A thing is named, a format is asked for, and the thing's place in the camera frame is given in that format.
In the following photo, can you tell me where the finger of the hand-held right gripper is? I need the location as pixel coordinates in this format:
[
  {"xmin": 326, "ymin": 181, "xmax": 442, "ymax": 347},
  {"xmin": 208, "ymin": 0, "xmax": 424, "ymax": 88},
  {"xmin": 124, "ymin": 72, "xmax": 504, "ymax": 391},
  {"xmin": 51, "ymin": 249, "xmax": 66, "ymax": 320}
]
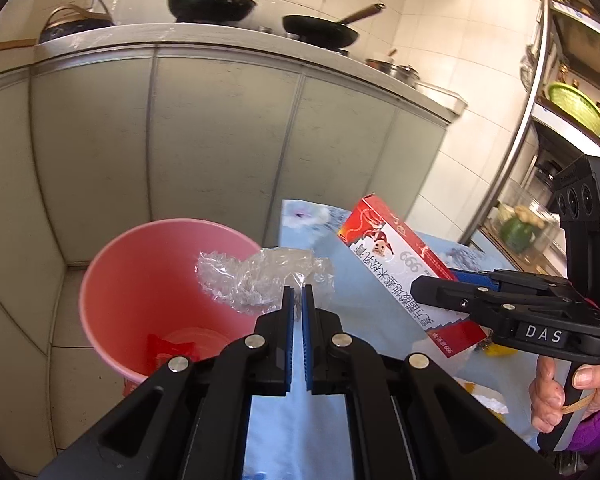
[
  {"xmin": 410, "ymin": 274, "xmax": 573, "ymax": 333},
  {"xmin": 450, "ymin": 268, "xmax": 571, "ymax": 293}
]

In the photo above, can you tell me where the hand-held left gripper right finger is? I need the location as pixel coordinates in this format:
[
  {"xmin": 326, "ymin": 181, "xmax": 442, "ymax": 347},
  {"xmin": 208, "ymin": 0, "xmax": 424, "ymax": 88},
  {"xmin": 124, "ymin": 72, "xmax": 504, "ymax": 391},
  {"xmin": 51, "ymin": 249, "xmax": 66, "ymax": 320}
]
[{"xmin": 301, "ymin": 284, "xmax": 563, "ymax": 480}]

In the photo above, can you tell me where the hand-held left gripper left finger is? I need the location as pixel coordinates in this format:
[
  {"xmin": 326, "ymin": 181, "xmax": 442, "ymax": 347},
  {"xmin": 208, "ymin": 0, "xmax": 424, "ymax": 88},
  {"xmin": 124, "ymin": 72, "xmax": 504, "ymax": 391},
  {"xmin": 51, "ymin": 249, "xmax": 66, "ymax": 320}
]
[{"xmin": 37, "ymin": 286, "xmax": 296, "ymax": 480}]

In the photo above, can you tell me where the clear bubble wrap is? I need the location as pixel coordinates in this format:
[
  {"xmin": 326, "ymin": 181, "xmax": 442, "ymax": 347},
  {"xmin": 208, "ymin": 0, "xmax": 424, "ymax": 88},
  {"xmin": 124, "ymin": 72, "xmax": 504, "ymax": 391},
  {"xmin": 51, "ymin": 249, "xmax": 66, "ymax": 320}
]
[{"xmin": 196, "ymin": 247, "xmax": 336, "ymax": 317}]

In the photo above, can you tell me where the red white medicine box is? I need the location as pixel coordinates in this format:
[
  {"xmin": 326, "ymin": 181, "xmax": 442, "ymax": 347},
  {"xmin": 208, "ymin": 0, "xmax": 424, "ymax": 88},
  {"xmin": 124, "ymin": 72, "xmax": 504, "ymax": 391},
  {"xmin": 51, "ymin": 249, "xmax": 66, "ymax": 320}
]
[{"xmin": 336, "ymin": 192, "xmax": 492, "ymax": 358}]

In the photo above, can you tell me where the pink plastic bucket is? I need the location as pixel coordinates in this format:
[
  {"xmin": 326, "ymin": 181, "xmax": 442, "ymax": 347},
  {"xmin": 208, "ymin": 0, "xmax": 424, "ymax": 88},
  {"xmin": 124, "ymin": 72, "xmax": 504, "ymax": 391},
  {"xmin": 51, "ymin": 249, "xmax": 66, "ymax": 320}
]
[{"xmin": 79, "ymin": 218, "xmax": 268, "ymax": 386}]

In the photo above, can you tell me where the person's right hand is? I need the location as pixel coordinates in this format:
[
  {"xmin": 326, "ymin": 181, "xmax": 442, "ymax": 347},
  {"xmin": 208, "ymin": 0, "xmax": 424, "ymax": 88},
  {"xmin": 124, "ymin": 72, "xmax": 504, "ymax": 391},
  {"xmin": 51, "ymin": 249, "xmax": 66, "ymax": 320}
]
[{"xmin": 529, "ymin": 357, "xmax": 600, "ymax": 433}]

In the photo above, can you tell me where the clear plastic container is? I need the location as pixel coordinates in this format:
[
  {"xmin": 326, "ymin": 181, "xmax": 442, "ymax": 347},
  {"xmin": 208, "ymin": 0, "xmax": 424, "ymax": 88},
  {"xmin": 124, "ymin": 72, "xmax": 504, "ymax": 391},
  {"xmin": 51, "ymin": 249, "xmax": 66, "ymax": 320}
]
[{"xmin": 490, "ymin": 180, "xmax": 566, "ymax": 266}]

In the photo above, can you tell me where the green squash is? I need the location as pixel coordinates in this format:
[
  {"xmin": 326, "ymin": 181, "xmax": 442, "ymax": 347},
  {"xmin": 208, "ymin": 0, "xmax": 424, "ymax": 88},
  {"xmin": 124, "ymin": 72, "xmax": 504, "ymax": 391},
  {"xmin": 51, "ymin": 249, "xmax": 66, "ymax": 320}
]
[{"xmin": 500, "ymin": 215, "xmax": 537, "ymax": 255}]

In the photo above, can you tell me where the black blender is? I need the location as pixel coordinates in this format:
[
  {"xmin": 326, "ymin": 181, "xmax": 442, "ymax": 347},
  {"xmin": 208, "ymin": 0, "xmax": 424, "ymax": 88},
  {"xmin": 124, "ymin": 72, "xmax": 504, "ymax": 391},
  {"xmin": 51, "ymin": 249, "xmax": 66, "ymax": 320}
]
[{"xmin": 532, "ymin": 150, "xmax": 563, "ymax": 196}]

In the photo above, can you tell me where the white plastic bag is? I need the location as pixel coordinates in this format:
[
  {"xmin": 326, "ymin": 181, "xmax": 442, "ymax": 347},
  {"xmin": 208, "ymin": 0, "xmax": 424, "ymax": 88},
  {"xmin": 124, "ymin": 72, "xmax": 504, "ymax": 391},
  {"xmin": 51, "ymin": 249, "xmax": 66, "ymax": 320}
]
[{"xmin": 459, "ymin": 377, "xmax": 509, "ymax": 414}]

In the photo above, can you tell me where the green plastic basket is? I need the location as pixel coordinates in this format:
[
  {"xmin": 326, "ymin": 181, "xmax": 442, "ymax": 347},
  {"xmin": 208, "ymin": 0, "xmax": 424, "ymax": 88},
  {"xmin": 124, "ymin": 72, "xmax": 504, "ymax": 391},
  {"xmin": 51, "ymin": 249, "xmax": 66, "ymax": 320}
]
[{"xmin": 547, "ymin": 82, "xmax": 600, "ymax": 136}]

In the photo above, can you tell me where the white rectangular tray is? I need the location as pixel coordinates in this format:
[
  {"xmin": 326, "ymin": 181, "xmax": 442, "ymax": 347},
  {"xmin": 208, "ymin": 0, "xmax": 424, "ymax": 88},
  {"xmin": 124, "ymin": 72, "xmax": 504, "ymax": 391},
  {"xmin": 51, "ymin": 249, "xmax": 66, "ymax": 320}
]
[{"xmin": 415, "ymin": 80, "xmax": 468, "ymax": 116}]

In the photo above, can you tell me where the grey kitchen cabinet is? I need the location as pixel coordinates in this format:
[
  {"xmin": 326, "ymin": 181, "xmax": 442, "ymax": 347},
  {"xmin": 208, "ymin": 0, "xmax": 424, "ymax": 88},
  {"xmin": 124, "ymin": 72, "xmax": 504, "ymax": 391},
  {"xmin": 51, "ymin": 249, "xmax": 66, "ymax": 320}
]
[{"xmin": 0, "ymin": 22, "xmax": 468, "ymax": 476}]

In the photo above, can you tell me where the stainless steel pot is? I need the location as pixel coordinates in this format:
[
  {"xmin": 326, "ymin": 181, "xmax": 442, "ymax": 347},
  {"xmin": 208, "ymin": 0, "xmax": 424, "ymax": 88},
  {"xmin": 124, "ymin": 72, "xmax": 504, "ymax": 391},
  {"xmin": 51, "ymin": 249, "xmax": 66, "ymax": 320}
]
[{"xmin": 365, "ymin": 49, "xmax": 421, "ymax": 83}]

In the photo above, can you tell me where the metal shelf rack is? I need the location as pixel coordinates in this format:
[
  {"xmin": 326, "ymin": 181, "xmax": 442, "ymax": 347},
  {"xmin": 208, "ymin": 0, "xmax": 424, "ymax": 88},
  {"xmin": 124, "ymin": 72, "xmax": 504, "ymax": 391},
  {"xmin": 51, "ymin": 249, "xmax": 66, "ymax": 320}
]
[{"xmin": 457, "ymin": 0, "xmax": 600, "ymax": 271}]

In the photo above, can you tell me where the gas stove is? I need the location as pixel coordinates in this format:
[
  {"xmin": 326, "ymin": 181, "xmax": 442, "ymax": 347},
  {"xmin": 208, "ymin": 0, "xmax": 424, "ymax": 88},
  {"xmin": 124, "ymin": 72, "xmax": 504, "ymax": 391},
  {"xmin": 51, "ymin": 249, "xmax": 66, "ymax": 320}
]
[{"xmin": 180, "ymin": 16, "xmax": 351, "ymax": 56}]

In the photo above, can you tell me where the dark rice cooker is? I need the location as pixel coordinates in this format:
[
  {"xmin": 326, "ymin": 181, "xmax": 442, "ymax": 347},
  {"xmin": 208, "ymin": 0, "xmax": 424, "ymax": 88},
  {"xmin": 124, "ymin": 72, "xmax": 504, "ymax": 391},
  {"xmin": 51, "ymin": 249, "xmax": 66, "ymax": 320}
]
[{"xmin": 39, "ymin": 4, "xmax": 116, "ymax": 43}]

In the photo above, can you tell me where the black frying pan wooden handle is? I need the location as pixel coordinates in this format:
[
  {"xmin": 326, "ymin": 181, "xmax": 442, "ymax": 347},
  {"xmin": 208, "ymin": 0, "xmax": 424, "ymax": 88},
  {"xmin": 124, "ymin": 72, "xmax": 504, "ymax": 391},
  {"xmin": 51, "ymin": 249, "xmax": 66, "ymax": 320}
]
[{"xmin": 282, "ymin": 3, "xmax": 387, "ymax": 51}]

